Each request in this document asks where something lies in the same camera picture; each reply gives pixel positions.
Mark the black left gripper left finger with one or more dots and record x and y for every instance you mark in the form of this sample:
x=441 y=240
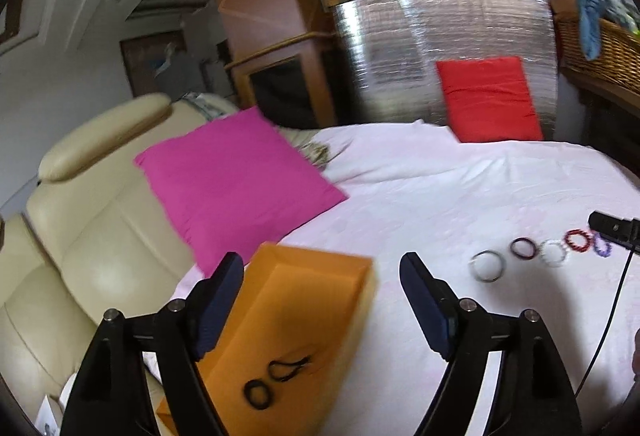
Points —
x=110 y=395

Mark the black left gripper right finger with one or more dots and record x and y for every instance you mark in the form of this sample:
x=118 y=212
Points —
x=533 y=395

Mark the dark maroon bangle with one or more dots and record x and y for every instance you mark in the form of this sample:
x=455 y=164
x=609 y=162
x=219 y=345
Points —
x=523 y=248

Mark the black scrunchie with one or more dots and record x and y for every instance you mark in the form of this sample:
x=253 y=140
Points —
x=258 y=394

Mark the thin metal bangle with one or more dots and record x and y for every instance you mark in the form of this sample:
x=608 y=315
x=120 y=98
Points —
x=487 y=266

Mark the orange cardboard box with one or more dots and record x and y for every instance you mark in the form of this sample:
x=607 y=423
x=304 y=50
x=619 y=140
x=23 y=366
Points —
x=296 y=325

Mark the white jewelry card box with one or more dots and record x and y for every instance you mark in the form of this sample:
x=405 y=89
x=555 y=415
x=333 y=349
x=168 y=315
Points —
x=49 y=417

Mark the cream leather sofa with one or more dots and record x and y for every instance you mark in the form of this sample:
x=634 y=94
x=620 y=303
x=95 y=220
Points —
x=93 y=236

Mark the wicker basket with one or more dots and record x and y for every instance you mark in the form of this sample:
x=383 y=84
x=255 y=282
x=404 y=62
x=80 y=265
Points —
x=617 y=61

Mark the red cushion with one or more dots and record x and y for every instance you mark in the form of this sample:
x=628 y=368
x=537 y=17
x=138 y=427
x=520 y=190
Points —
x=488 y=100

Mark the blue cloth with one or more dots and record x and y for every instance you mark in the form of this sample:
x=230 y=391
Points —
x=590 y=12

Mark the magenta pillow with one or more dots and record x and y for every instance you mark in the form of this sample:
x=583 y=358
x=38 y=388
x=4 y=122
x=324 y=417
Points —
x=232 y=185

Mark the silver foil insulation panel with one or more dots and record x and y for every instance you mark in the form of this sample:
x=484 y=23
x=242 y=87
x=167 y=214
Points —
x=393 y=46

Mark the wooden cabinet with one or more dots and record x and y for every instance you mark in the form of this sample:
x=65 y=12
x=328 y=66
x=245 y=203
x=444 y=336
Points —
x=287 y=81

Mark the brown wooden column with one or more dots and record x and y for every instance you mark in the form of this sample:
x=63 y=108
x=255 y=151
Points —
x=264 y=33

